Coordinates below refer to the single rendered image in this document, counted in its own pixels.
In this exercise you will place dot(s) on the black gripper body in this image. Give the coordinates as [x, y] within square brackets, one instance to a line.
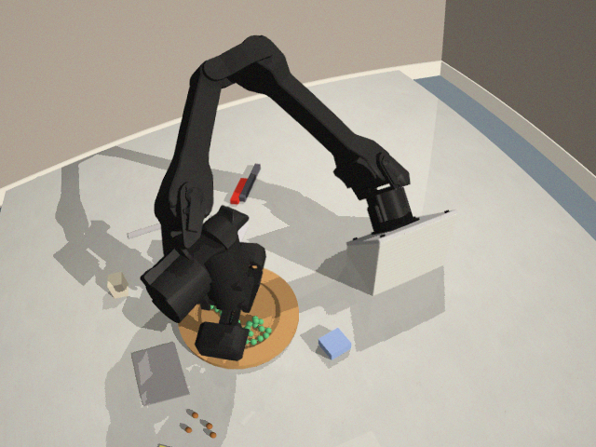
[226, 339]

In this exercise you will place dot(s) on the light blue block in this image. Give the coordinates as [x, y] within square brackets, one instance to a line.
[334, 343]

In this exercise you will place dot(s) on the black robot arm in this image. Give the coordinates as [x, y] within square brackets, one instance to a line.
[197, 253]

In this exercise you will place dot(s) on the orange round board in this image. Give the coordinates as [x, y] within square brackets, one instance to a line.
[275, 303]

